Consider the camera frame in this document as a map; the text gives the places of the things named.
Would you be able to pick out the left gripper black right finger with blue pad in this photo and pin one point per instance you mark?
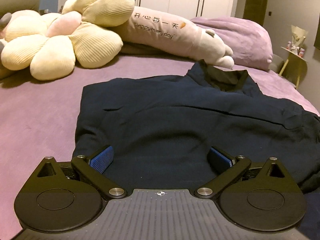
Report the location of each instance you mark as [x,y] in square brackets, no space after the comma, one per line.
[228,170]

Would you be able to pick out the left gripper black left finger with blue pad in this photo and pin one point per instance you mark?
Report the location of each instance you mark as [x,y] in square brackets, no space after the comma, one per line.
[90,168]

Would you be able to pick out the dark navy zip jacket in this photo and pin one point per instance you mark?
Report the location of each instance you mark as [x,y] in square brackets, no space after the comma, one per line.
[161,129]

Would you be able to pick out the purple bed sheet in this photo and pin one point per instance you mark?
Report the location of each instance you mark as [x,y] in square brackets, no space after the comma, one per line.
[38,119]

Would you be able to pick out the white waste bin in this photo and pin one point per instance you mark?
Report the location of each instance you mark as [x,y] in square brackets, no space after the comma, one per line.
[276,64]

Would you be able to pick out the yellow side table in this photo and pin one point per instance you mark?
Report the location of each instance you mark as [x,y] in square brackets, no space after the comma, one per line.
[293,68]

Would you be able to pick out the purple pillow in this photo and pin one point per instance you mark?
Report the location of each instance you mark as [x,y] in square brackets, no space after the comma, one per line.
[250,42]

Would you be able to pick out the cream flower plush cushion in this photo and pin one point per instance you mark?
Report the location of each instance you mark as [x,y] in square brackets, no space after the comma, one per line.
[51,44]

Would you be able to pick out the long pink rabbit plush pillow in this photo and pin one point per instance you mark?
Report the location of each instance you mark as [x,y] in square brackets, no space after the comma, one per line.
[175,35]

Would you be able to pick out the paper wrapped flower bouquet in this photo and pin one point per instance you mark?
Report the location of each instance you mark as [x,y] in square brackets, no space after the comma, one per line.
[298,36]

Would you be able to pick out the pink plush toy grey feet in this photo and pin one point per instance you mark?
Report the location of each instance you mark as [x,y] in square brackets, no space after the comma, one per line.
[4,22]

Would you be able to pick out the grey bed headboard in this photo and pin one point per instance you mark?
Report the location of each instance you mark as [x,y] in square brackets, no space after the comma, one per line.
[12,6]

